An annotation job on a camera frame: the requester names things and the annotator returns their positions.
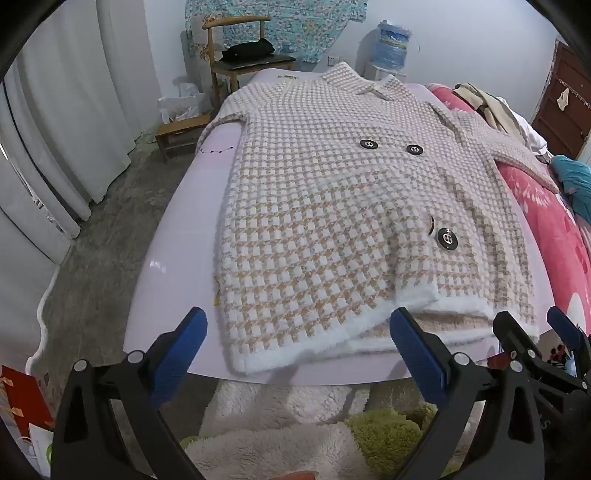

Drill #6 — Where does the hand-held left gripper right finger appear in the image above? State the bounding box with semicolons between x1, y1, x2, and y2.
389;307;548;480

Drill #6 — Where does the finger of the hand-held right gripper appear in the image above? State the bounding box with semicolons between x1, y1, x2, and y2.
492;311;543;371
547;306;591;374

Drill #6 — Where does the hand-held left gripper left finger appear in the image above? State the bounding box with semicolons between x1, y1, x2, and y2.
50;306;208;480

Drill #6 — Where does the beige white houndstooth coat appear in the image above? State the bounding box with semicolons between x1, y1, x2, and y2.
196;61;561;374

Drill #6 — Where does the beige clothes pile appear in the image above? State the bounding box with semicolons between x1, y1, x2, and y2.
452;83;520;134

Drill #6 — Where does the pink floral blanket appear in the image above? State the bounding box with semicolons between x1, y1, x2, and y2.
425;83;591;337

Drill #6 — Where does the fluffy white green rug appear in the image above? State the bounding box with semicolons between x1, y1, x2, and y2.
178;381;476;480

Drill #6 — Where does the red box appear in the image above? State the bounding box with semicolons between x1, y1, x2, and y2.
0;364;56;444

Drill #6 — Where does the white cloth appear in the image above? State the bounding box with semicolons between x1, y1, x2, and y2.
508;111;550;153

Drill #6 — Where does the brown wooden door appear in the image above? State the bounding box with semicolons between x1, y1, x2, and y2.
531;39;591;162

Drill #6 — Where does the small wooden stool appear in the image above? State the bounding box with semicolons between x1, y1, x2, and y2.
154;114;213;162

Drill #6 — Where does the white plastic bag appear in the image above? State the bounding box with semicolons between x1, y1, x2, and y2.
158;78;213;125

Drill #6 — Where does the white curtain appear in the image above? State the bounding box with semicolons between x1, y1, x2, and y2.
0;0;160;264

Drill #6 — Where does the wooden chair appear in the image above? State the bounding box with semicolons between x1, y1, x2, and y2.
203;16;296;109

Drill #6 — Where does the blue water bottle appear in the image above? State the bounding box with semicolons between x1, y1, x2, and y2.
373;21;411;70

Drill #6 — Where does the teal floral wall cloth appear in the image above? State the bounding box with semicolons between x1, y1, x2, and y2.
185;0;368;63

